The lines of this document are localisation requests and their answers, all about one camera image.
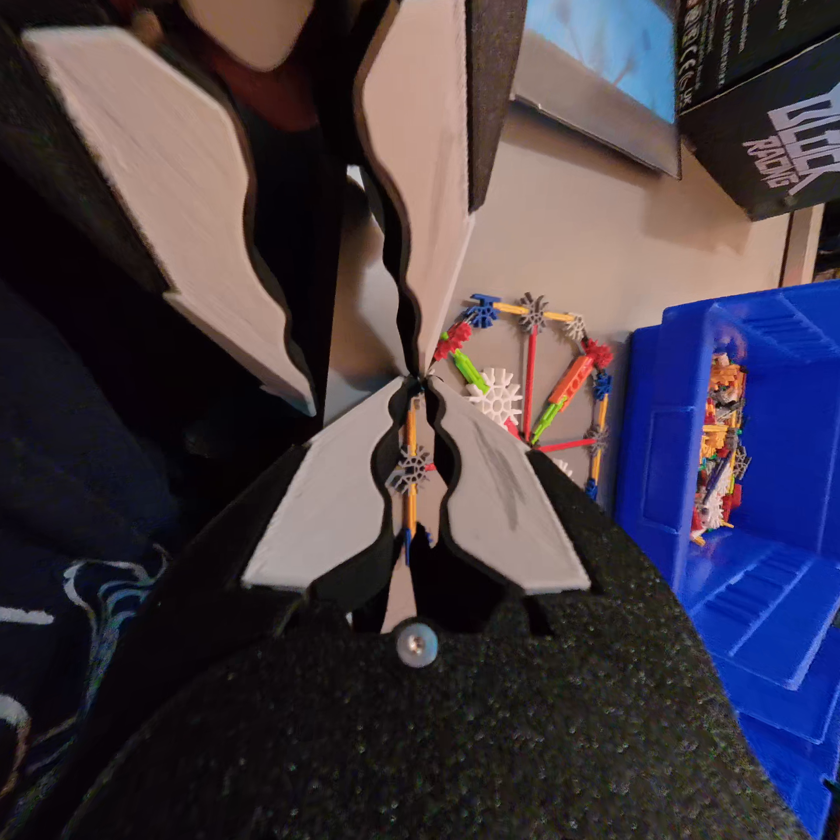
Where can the dark printed shirt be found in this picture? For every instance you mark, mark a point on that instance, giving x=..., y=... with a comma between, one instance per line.
x=65, y=459

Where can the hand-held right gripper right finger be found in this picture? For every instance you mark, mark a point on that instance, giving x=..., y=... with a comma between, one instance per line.
x=512, y=518

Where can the colourful spoked wheel model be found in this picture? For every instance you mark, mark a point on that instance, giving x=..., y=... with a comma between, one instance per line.
x=499, y=397

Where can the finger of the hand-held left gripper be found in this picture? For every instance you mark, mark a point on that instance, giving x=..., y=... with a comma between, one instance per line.
x=170, y=184
x=433, y=131

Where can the pile of colourful toy pieces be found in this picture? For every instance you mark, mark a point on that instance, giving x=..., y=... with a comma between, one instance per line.
x=718, y=446

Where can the red clip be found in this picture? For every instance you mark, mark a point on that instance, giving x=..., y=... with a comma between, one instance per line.
x=459, y=338

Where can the black box with white print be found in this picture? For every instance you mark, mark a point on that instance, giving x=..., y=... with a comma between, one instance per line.
x=774, y=98

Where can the blue bin with toy pieces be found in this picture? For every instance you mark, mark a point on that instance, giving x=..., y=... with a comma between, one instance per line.
x=656, y=459

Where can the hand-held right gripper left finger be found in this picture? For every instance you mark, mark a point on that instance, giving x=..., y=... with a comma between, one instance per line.
x=321, y=518

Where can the empty blue plastic bin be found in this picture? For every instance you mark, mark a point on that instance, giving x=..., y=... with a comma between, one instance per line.
x=787, y=774

